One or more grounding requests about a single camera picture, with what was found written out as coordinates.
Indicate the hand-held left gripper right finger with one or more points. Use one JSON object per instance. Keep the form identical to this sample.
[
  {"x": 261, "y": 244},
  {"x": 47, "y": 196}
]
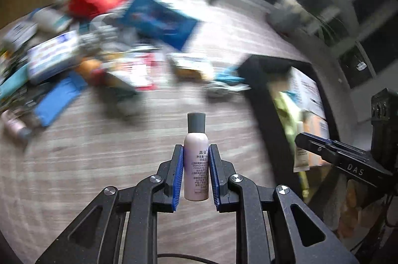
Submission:
[{"x": 215, "y": 176}]

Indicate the teal packet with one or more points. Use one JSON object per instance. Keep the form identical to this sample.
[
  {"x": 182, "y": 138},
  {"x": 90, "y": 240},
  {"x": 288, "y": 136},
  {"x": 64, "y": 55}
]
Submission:
[{"x": 14, "y": 83}]

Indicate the white box coloured print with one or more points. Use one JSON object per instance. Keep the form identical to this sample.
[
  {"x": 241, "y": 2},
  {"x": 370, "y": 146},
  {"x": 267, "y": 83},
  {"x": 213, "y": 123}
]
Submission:
[{"x": 51, "y": 57}]

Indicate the orange round item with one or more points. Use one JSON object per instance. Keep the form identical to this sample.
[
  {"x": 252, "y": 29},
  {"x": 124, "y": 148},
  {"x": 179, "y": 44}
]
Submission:
[{"x": 88, "y": 69}]

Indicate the orange packet white label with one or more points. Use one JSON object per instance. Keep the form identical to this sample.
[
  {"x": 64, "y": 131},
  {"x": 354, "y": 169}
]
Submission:
[{"x": 318, "y": 133}]

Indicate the blue flat packet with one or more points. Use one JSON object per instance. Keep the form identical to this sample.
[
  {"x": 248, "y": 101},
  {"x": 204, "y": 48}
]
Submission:
[{"x": 56, "y": 102}]

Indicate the blue clip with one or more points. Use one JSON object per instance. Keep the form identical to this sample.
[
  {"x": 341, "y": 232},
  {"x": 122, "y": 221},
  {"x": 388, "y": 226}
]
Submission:
[{"x": 230, "y": 75}]

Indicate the small pink bottle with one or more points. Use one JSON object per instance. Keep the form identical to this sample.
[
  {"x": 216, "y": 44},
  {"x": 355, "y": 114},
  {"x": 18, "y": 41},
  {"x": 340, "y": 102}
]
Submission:
[{"x": 14, "y": 125}]

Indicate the black storage box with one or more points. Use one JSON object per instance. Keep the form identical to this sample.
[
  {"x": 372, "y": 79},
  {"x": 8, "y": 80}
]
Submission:
[{"x": 258, "y": 80}]

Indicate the pink bottle grey cap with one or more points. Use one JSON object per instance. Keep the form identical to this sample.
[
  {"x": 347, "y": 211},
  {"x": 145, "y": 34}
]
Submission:
[{"x": 196, "y": 164}]

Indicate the blue bag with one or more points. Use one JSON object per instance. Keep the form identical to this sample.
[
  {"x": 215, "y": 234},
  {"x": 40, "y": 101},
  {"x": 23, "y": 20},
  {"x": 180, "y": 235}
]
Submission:
[{"x": 158, "y": 21}]

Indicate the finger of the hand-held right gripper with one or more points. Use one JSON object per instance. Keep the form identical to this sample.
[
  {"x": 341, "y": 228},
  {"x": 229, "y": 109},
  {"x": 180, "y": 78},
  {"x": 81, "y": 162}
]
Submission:
[
  {"x": 342, "y": 145},
  {"x": 304, "y": 143}
]

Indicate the yellow white box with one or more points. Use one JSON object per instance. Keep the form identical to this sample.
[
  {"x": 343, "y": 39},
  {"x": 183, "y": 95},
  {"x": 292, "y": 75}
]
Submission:
[{"x": 192, "y": 66}]

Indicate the red white packet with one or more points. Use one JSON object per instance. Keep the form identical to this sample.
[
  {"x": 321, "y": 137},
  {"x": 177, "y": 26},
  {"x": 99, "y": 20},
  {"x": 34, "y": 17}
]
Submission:
[{"x": 133, "y": 71}]

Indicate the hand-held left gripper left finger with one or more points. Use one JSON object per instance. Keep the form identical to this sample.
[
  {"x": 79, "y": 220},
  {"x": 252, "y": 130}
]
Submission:
[{"x": 176, "y": 176}]

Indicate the potted plant grey pot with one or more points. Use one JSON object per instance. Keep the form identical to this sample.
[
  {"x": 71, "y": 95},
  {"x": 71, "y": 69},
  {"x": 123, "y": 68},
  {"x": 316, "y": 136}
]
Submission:
[{"x": 286, "y": 18}]

